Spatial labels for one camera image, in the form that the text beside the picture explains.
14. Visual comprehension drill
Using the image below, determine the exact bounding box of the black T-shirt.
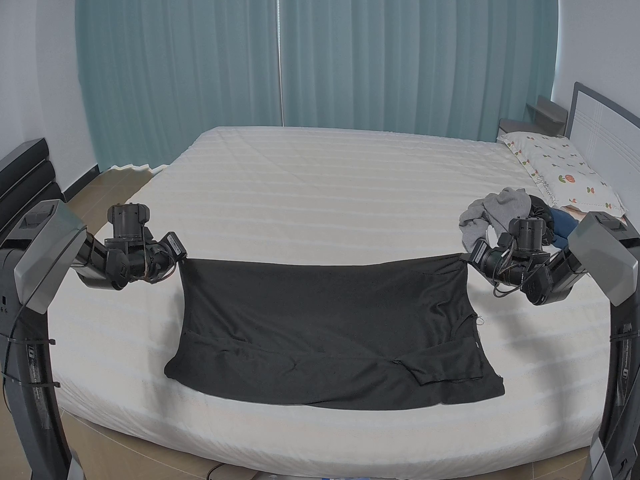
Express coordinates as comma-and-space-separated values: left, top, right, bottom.
164, 253, 506, 412

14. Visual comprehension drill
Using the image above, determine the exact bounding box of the grey bedside table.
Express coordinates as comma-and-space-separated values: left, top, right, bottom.
498, 94, 569, 136

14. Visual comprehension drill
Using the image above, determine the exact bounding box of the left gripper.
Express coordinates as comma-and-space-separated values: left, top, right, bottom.
150, 231, 189, 276

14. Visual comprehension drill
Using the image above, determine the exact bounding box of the white printed pillow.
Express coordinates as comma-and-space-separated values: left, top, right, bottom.
497, 131, 628, 217

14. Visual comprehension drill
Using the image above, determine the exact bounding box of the pile of clothes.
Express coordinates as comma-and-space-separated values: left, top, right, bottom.
459, 187, 581, 256

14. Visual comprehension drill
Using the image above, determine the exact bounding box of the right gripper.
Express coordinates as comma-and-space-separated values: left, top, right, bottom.
469, 240, 506, 281

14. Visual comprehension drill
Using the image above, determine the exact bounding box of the black chest of drawers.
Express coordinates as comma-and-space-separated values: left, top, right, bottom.
0, 138, 62, 234

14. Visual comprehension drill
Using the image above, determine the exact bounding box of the blue-green curtain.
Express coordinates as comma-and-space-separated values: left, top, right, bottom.
280, 0, 560, 141
75, 0, 285, 171

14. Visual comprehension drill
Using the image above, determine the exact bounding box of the bed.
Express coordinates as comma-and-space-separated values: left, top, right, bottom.
37, 82, 640, 474

